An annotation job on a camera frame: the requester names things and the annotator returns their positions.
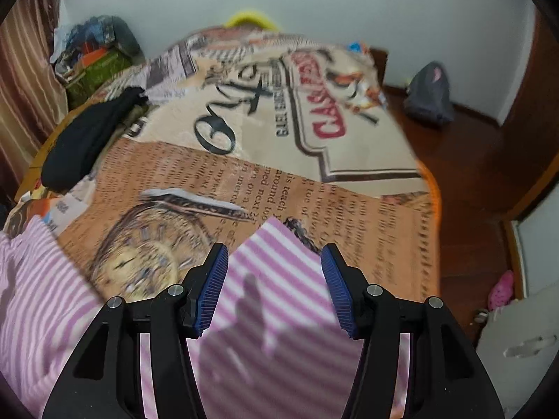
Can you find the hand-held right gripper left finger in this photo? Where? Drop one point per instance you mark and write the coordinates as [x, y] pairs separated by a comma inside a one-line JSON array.
[[214, 288]]

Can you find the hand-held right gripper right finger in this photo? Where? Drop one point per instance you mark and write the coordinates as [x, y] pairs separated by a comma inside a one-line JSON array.
[[338, 288]]

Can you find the pink striped towel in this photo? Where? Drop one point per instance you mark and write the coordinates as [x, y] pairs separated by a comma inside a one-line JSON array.
[[270, 279]]

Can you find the printed blanket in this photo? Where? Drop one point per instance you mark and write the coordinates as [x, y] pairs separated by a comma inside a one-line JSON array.
[[262, 139]]

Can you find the pink plush toy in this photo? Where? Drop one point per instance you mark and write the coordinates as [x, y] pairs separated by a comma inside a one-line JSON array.
[[500, 292]]

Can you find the white cabinet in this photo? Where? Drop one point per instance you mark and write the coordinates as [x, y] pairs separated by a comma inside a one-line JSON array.
[[524, 314]]

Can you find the black folded garment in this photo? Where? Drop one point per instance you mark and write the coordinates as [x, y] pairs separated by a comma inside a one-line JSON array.
[[83, 139]]

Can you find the grey backpack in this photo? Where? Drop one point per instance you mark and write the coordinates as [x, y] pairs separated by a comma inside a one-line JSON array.
[[430, 91]]

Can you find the small blue toy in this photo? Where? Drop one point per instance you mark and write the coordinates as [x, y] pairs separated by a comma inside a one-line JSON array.
[[358, 46]]

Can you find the green bag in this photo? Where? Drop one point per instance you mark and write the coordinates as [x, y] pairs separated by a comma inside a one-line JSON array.
[[100, 72]]

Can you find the yellow plastic hoop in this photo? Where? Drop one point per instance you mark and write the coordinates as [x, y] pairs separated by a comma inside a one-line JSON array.
[[249, 15]]

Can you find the pile of colourful clutter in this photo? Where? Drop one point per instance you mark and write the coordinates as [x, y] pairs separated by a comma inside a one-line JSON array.
[[91, 32]]

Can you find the brown striped curtain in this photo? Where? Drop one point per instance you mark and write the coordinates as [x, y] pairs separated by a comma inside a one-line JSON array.
[[22, 74]]

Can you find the wooden bed frame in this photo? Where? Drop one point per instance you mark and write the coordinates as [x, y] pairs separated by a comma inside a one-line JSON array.
[[381, 65]]

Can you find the wooden door frame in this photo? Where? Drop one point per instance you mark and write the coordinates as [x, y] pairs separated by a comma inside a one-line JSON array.
[[541, 118]]

